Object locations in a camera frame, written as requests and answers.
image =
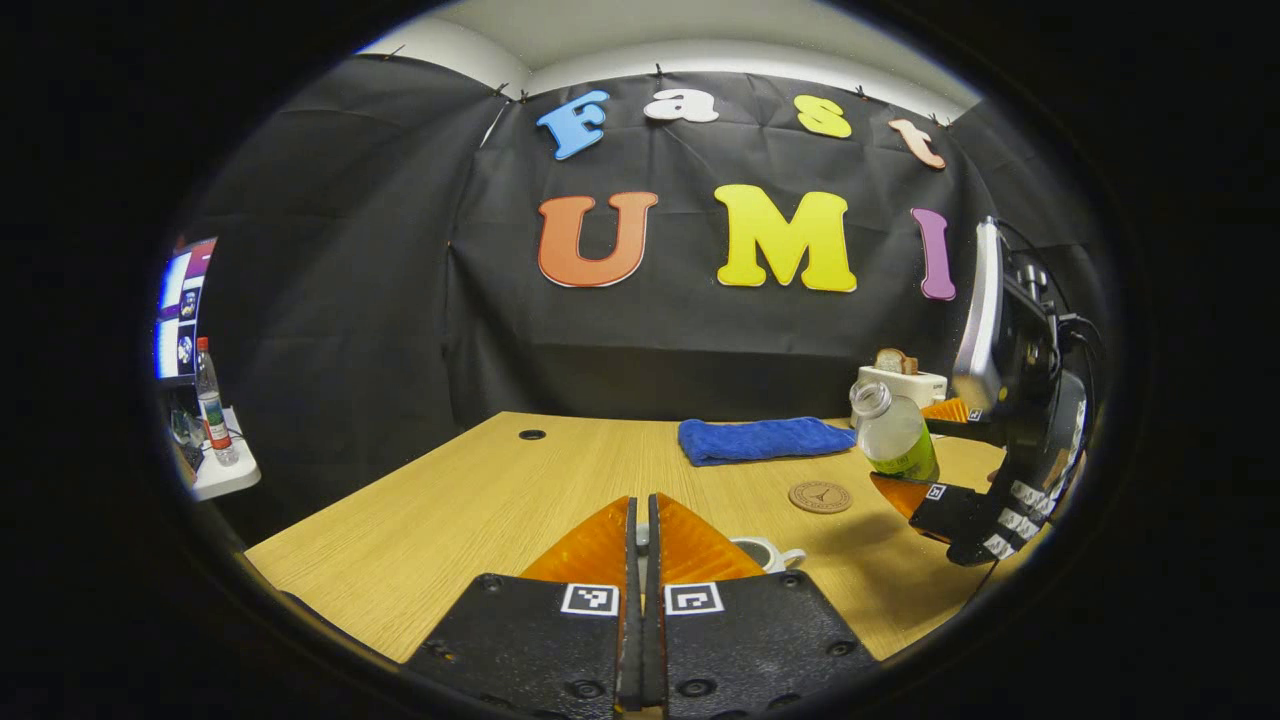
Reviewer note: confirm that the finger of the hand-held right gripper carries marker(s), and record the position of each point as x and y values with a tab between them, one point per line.
965	428
950	510

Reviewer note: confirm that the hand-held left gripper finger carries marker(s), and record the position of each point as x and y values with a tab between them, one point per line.
631	640
653	640

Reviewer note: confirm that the green label water bottle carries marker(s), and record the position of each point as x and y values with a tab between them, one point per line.
895	440

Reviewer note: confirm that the round brown coaster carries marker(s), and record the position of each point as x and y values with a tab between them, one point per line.
820	497

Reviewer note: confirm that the white teacup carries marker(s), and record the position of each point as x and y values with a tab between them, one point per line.
775	558

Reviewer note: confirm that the red cap plastic bottle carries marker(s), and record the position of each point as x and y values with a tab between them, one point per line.
212	410

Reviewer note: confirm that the white toaster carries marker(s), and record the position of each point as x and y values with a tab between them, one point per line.
922	385

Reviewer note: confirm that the blue towel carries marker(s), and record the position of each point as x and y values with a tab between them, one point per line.
760	440

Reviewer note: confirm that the black backdrop cloth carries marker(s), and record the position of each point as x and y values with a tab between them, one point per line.
400	300

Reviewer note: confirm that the computer monitor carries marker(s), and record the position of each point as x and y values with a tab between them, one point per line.
175	300

